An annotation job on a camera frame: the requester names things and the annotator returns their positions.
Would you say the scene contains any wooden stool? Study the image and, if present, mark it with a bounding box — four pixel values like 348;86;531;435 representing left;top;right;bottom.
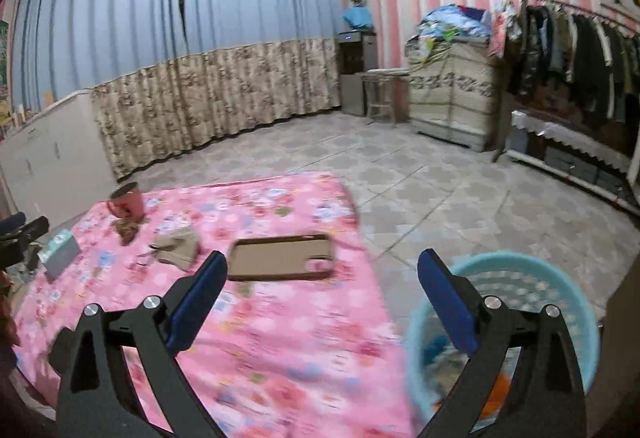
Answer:
360;67;410;124

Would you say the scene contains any colourful wall poster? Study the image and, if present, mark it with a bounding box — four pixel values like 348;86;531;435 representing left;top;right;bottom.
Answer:
0;18;13;129

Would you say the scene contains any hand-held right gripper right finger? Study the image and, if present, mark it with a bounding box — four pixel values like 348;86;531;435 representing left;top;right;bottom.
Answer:
417;248;587;438

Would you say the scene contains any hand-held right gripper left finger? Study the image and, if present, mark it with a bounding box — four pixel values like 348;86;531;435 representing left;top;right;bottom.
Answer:
54;250;228;438

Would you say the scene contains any pink hanging garment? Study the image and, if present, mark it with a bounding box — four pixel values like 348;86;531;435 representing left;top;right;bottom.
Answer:
489;0;518;59

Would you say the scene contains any grey water dispenser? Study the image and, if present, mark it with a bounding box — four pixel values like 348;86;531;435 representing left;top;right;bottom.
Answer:
337;31;378;116

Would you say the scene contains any beige crumpled cloth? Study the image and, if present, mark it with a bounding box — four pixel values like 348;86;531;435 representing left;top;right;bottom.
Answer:
150;226;199;273

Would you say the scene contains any pink floral blanket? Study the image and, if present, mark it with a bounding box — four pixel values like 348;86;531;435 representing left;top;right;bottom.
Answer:
12;170;413;438

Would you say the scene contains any patterned covered cabinet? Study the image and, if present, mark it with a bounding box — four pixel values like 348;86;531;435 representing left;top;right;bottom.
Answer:
404;38;503;153

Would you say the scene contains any pile of bedding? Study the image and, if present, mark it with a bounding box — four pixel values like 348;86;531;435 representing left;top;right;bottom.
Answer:
415;4;493;51

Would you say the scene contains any brown crumpled scrap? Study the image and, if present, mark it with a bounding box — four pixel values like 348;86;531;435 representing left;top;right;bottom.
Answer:
114;218;140;246

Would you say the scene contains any metal clothes rack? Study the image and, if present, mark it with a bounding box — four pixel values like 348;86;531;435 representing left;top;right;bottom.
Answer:
495;0;640;164

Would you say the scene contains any light blue plastic basket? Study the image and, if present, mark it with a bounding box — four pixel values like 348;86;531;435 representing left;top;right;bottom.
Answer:
402;252;601;424

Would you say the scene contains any brown phone case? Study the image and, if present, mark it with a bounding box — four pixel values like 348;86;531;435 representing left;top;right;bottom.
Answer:
227;234;335;282

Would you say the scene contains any white cabinet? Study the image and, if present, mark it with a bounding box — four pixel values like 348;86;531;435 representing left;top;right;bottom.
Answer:
0;88;118;224

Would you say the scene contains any blue floral curtain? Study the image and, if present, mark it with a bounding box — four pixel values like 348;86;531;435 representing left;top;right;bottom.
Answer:
10;0;188;181
177;0;343;144

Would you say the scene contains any pink mug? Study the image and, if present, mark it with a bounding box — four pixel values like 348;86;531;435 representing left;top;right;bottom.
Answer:
106;183;147;222

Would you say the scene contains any row of dark hanging clothes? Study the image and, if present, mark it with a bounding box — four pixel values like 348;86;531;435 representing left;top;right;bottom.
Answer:
507;3;640;124

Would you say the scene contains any light blue tissue box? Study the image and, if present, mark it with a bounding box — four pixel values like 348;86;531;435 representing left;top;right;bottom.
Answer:
37;228;82;280

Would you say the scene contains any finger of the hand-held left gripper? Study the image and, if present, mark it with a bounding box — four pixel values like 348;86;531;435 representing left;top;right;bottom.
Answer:
15;216;50;245
0;212;27;239

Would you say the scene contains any low shelf with lace cover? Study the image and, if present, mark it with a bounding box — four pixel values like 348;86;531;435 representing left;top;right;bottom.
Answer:
505;110;640;214

